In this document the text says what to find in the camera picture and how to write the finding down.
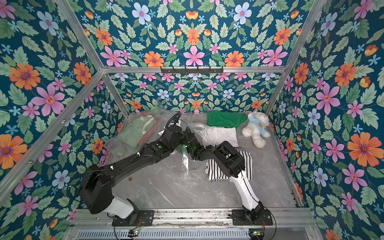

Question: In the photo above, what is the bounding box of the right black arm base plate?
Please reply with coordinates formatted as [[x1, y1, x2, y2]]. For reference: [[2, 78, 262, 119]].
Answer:
[[228, 209, 274, 226]]

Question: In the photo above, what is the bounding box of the black wall hook rail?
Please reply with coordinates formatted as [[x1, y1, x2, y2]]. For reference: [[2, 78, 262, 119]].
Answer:
[[160, 67, 224, 75]]

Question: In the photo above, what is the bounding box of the white teddy bear blue shirt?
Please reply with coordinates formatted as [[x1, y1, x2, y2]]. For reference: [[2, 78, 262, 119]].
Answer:
[[242, 112, 271, 149]]

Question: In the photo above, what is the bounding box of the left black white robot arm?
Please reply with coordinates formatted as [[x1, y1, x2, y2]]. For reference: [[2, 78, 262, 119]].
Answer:
[[79, 113, 185, 219]]

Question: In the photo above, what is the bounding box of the clear plastic vacuum bag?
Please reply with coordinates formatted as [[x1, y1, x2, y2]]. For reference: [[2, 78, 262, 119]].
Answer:
[[99, 113, 220, 185]]

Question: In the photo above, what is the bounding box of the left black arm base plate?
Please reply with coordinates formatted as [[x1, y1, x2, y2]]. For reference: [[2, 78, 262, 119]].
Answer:
[[112, 210, 155, 227]]

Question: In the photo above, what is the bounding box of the white slotted cable duct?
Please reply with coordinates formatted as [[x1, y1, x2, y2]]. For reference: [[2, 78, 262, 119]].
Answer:
[[75, 229, 251, 240]]

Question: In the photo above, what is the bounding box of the aluminium front rail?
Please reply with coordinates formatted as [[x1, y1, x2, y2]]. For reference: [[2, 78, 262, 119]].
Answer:
[[69, 208, 318, 228]]

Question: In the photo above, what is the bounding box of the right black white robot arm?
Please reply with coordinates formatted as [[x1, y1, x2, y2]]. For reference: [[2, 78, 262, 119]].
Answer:
[[182, 128, 265, 224]]

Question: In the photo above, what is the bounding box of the black white striped garment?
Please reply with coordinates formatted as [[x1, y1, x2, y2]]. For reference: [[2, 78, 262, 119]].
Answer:
[[205, 147, 253, 183]]

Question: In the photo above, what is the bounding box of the green white striped garment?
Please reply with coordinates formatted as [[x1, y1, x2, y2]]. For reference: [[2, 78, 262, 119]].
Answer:
[[118, 117, 144, 148]]

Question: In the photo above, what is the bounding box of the red garment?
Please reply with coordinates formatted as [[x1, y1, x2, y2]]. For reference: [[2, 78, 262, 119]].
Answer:
[[138, 113, 162, 146]]

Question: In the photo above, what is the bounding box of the green t-shirt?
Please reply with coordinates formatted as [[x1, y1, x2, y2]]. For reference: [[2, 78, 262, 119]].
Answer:
[[207, 111, 248, 128]]

